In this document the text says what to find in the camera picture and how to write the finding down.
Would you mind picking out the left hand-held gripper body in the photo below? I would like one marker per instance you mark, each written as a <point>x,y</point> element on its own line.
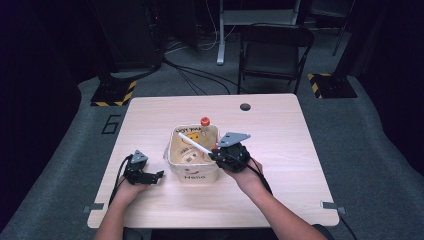
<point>136,168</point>

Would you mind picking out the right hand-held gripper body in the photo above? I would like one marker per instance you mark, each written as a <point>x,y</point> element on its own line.
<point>233,155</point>

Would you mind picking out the beige storage bin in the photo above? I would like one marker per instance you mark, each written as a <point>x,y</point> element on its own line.
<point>196,171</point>

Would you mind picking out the white pen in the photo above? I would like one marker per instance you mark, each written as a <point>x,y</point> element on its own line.
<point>193,142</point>

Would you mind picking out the clear bottle with orange cap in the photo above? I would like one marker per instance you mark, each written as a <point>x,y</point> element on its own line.
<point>206,128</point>

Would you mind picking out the yellow printed packet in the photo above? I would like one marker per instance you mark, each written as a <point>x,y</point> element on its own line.
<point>186,151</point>

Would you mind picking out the person's left hand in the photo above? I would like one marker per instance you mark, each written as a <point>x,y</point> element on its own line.
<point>128,191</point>

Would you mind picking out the person's right hand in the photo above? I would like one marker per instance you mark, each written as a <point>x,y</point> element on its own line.
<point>245,178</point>

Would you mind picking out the grey table clip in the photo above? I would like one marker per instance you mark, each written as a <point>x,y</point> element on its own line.
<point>333,206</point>
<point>93,207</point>

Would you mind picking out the black stand base hazard stripes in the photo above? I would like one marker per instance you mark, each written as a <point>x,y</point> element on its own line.
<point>333,86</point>
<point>111,93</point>

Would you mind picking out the black folding chair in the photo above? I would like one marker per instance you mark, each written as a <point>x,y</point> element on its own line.
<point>273,53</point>

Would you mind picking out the black equipment cabinet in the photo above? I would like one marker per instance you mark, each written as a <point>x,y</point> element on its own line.
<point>126,30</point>

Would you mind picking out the white desk frame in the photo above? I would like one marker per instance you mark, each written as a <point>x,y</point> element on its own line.
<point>220,36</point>

